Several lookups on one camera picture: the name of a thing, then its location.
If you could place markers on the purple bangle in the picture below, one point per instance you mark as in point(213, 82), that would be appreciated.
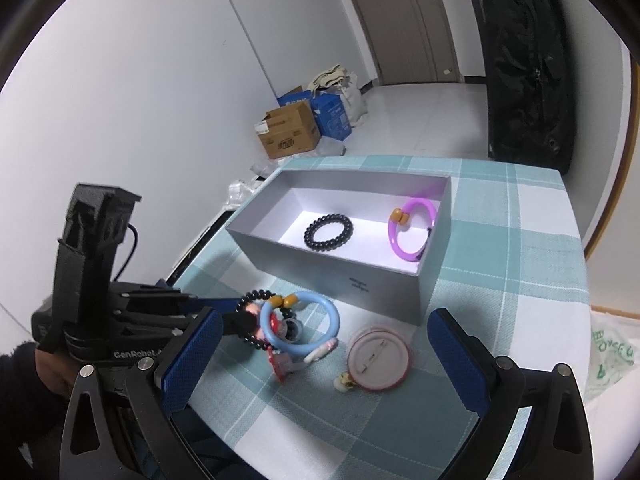
point(395, 246)

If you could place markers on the green printed plastic bag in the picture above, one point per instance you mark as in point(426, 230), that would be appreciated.
point(610, 355)

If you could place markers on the beige tote bag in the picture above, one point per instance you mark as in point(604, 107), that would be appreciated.
point(330, 79)

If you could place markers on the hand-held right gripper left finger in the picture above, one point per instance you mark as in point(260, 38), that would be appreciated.
point(192, 360)

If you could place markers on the white cabinet with wood trim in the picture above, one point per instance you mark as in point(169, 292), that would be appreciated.
point(617, 160)

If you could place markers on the person's left hand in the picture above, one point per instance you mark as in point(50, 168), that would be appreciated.
point(54, 379)

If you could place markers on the white round toy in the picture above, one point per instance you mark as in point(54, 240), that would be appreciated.
point(377, 360)

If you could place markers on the grey cardboard box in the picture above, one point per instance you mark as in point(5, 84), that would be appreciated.
point(325, 280)

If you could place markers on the small figure charm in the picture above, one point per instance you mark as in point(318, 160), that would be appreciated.
point(342, 382)

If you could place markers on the white plastic parcel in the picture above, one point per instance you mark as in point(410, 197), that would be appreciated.
point(242, 194)

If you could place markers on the blue carton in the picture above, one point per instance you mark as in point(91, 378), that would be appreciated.
point(292, 97)
point(332, 115)

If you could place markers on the brown cardboard box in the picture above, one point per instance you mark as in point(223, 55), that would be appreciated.
point(290, 130)

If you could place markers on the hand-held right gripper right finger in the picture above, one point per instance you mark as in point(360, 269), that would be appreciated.
point(457, 360)

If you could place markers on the grey plastic parcel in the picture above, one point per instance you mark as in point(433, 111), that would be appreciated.
point(265, 169)

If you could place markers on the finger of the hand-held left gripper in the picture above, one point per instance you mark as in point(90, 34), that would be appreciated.
point(240, 324)
point(210, 302)

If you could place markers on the person's left forearm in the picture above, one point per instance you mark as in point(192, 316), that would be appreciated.
point(22, 410)

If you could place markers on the large black bag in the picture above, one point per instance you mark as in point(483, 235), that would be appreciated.
point(530, 70)

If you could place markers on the grey door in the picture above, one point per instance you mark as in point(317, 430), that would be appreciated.
point(400, 20)

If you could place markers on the teal checked tablecloth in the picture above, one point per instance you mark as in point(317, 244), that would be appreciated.
point(500, 260)

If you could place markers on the light blue bangle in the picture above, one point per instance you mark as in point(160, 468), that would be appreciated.
point(334, 321)

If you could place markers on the white sack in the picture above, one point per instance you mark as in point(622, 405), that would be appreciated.
point(355, 105)

